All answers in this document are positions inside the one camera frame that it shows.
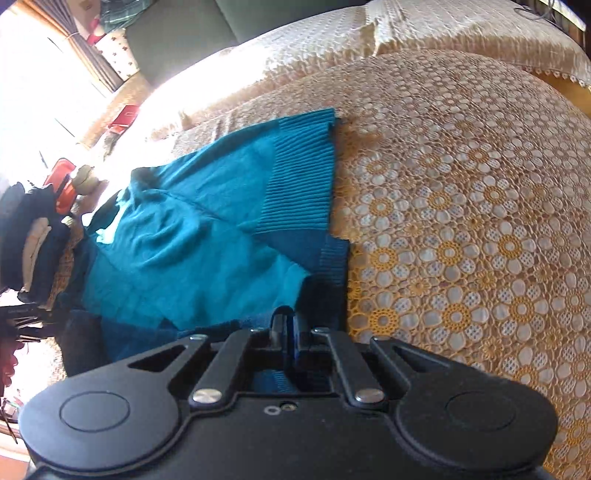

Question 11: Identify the beige round plush ball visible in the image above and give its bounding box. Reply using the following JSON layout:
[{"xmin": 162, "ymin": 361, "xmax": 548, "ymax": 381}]
[{"xmin": 71, "ymin": 165, "xmax": 101, "ymax": 196}]

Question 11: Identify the dark green headboard cushion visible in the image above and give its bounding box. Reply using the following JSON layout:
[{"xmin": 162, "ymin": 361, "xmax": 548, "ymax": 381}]
[
  {"xmin": 125, "ymin": 0, "xmax": 238, "ymax": 87},
  {"xmin": 216, "ymin": 0, "xmax": 366, "ymax": 43}
]

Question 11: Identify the white bed sheet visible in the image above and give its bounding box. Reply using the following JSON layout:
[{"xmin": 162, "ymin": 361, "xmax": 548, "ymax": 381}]
[{"xmin": 99, "ymin": 1, "xmax": 590, "ymax": 154}]

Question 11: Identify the grey window curtain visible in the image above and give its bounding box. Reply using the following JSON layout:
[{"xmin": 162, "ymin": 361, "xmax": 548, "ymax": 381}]
[{"xmin": 31, "ymin": 0, "xmax": 123, "ymax": 92}]

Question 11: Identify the dotted white box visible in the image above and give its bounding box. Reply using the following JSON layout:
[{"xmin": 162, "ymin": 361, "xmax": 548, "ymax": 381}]
[{"xmin": 95, "ymin": 29, "xmax": 139, "ymax": 81}]

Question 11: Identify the pile of dark clothes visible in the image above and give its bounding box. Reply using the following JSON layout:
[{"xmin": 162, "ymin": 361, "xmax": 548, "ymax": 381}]
[{"xmin": 1, "ymin": 183, "xmax": 70, "ymax": 304}]

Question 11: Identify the floral lace bedspread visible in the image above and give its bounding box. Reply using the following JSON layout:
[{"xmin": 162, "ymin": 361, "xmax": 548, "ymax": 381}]
[{"xmin": 45, "ymin": 48, "xmax": 591, "ymax": 480}]

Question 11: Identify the red booklet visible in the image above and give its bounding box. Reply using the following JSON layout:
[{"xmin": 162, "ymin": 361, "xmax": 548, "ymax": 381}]
[{"xmin": 108, "ymin": 104, "xmax": 139, "ymax": 134}]

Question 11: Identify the green plaid cloth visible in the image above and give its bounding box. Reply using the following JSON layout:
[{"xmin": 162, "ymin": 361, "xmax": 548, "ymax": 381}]
[{"xmin": 99, "ymin": 0, "xmax": 154, "ymax": 33}]

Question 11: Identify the dark green middle headboard cushion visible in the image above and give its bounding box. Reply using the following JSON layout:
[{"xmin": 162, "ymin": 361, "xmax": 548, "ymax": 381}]
[{"xmin": 216, "ymin": 0, "xmax": 366, "ymax": 43}]

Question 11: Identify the teal knit sweater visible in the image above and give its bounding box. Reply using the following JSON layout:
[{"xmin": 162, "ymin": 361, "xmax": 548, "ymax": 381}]
[{"xmin": 56, "ymin": 109, "xmax": 349, "ymax": 376}]

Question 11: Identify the dark green left headboard cushion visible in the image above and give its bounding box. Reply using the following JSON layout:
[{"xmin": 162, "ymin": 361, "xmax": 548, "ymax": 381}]
[{"xmin": 125, "ymin": 0, "xmax": 238, "ymax": 87}]

